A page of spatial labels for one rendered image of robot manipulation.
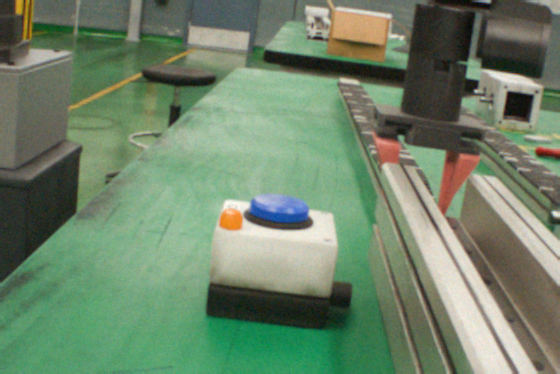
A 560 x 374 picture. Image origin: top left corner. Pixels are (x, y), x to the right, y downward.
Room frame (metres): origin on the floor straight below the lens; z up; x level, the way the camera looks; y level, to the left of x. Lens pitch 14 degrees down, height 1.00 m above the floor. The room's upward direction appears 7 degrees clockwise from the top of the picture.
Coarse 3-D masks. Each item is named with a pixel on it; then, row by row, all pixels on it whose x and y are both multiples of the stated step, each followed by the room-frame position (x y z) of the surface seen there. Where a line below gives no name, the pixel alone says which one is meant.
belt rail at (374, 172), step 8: (344, 80) 1.79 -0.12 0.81; (352, 80) 1.81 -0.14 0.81; (344, 104) 1.57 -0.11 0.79; (352, 120) 1.36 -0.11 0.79; (352, 128) 1.33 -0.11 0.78; (360, 136) 1.22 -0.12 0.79; (360, 144) 1.17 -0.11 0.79; (368, 152) 1.05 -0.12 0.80; (368, 160) 1.04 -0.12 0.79; (368, 168) 1.02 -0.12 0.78; (376, 168) 0.94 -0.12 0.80; (376, 176) 0.96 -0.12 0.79; (376, 184) 0.92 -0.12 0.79; (376, 192) 0.91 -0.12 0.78
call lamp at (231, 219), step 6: (228, 210) 0.52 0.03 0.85; (234, 210) 0.52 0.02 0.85; (222, 216) 0.51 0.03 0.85; (228, 216) 0.51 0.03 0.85; (234, 216) 0.51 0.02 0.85; (240, 216) 0.51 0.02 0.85; (222, 222) 0.51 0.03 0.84; (228, 222) 0.51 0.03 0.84; (234, 222) 0.51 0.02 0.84; (240, 222) 0.51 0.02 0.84; (228, 228) 0.51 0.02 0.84; (234, 228) 0.51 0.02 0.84; (240, 228) 0.51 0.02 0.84
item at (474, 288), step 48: (480, 192) 0.61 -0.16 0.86; (384, 240) 0.59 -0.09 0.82; (432, 240) 0.46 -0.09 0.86; (480, 240) 0.59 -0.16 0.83; (528, 240) 0.48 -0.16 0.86; (384, 288) 0.55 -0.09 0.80; (432, 288) 0.39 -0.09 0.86; (480, 288) 0.38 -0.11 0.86; (528, 288) 0.46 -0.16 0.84; (432, 336) 0.37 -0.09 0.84; (480, 336) 0.32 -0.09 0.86; (528, 336) 0.39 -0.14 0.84
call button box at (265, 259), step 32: (256, 224) 0.53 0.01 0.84; (288, 224) 0.53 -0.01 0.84; (320, 224) 0.55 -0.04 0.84; (224, 256) 0.51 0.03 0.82; (256, 256) 0.51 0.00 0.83; (288, 256) 0.51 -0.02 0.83; (320, 256) 0.51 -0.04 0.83; (224, 288) 0.51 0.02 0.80; (256, 288) 0.51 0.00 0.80; (288, 288) 0.51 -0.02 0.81; (320, 288) 0.51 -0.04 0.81; (256, 320) 0.51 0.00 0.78; (288, 320) 0.51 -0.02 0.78; (320, 320) 0.51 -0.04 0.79
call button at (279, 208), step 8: (256, 200) 0.54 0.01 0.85; (264, 200) 0.54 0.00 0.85; (272, 200) 0.54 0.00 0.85; (280, 200) 0.55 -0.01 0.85; (288, 200) 0.55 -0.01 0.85; (296, 200) 0.55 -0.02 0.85; (256, 208) 0.53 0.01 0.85; (264, 208) 0.53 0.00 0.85; (272, 208) 0.53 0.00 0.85; (280, 208) 0.53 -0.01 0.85; (288, 208) 0.53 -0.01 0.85; (296, 208) 0.53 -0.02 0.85; (304, 208) 0.54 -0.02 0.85; (264, 216) 0.53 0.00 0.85; (272, 216) 0.53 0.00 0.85; (280, 216) 0.53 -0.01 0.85; (288, 216) 0.53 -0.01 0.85; (296, 216) 0.53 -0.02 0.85; (304, 216) 0.54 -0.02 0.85
